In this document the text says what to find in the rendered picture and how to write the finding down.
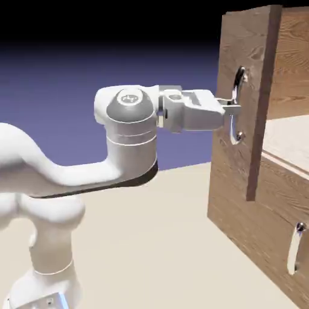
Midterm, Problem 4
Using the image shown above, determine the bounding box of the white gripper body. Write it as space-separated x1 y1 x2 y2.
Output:
165 89 227 134

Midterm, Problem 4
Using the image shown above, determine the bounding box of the tall wooden cabinet door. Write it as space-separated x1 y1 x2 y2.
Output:
211 4 283 202

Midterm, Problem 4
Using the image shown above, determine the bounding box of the brown wooden cabinet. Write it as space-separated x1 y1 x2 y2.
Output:
206 4 309 309

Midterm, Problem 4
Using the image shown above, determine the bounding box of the short wooden cabinet door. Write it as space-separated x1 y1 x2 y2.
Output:
206 129 309 309

